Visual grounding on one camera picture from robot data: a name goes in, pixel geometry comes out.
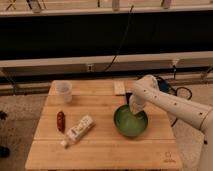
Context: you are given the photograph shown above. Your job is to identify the white wall socket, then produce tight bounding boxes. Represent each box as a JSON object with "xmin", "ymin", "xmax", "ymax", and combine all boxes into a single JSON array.
[{"xmin": 88, "ymin": 65, "xmax": 93, "ymax": 72}]

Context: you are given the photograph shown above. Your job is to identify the white rectangular block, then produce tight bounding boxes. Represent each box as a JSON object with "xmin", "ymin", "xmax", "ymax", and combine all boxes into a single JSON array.
[{"xmin": 114, "ymin": 81, "xmax": 125, "ymax": 95}]

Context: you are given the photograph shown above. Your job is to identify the white tube with cap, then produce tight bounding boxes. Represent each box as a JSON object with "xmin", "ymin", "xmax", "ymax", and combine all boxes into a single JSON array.
[{"xmin": 61, "ymin": 115, "xmax": 95, "ymax": 148}]

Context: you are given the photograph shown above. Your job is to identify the metal rail frame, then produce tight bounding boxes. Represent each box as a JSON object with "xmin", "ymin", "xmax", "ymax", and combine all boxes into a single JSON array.
[{"xmin": 0, "ymin": 51, "xmax": 213, "ymax": 77}]

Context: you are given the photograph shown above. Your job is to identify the black floor cable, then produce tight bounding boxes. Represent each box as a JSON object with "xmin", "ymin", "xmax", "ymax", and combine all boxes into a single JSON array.
[{"xmin": 155, "ymin": 63, "xmax": 194, "ymax": 128}]

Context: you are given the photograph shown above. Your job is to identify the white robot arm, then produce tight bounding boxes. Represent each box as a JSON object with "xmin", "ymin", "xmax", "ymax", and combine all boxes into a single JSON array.
[{"xmin": 129, "ymin": 75, "xmax": 213, "ymax": 171}]

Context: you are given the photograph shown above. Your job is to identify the green ceramic bowl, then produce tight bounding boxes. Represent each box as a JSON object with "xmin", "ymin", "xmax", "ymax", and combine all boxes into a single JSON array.
[{"xmin": 113, "ymin": 104, "xmax": 148, "ymax": 138}]

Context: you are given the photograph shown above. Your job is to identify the clear plastic cup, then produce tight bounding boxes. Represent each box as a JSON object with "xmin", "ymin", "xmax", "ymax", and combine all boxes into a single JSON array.
[{"xmin": 56, "ymin": 81, "xmax": 72, "ymax": 103}]

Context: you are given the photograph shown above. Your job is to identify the black hanging cable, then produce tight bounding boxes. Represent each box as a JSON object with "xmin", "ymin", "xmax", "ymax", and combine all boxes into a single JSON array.
[{"xmin": 101, "ymin": 4, "xmax": 135, "ymax": 73}]

